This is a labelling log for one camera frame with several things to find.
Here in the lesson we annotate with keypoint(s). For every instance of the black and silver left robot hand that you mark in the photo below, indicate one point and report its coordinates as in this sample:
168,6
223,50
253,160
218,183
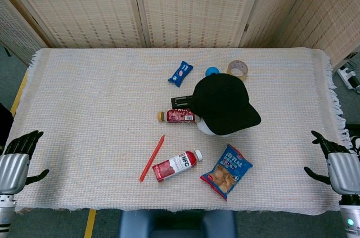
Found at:
14,162

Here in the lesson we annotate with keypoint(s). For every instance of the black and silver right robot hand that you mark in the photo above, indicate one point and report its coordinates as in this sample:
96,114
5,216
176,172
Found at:
341,167

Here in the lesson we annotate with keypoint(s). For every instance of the black baseball cap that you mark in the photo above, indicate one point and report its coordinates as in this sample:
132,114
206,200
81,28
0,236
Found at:
222,100

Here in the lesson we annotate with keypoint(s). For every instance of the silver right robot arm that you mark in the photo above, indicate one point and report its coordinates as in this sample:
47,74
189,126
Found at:
350,215

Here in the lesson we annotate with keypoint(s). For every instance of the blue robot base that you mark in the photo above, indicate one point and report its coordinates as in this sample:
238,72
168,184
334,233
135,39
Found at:
177,225

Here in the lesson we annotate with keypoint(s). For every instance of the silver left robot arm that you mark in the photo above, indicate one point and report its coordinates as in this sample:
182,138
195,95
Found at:
6,210

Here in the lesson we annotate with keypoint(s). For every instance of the white round object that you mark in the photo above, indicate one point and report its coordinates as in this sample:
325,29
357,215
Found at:
206,129

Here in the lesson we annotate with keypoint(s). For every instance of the yellow floor tape strip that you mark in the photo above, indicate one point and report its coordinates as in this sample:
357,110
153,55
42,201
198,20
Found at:
90,224
19,94

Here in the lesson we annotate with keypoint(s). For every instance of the white woven tablecloth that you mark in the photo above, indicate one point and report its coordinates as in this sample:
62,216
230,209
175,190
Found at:
92,114

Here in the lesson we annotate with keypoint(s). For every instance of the blue chips snack bag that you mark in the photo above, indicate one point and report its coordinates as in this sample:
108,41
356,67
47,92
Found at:
226,172

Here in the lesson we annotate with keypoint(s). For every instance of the woven folding screen panel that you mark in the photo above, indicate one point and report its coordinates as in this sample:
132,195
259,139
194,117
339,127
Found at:
12,29
76,4
278,7
197,4
332,15

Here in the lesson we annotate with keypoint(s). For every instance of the red plastic knife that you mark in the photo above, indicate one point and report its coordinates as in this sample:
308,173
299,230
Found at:
152,159

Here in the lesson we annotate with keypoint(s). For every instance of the clear tape roll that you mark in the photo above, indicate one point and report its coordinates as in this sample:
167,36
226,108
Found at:
231,67

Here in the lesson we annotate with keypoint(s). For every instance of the red NFC juice bottle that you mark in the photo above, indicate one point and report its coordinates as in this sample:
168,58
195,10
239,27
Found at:
175,165

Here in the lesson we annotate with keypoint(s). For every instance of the blue round lid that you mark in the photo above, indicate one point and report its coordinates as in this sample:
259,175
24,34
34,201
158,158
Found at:
210,70

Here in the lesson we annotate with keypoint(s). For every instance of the milk tea bottle red label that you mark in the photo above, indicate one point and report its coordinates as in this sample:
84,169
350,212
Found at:
178,116

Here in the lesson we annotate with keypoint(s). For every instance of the flat black comb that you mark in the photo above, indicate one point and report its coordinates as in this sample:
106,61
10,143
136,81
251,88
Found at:
181,101

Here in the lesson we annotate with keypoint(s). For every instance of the blue cookie snack pack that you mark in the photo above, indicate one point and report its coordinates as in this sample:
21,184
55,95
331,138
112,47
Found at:
180,73

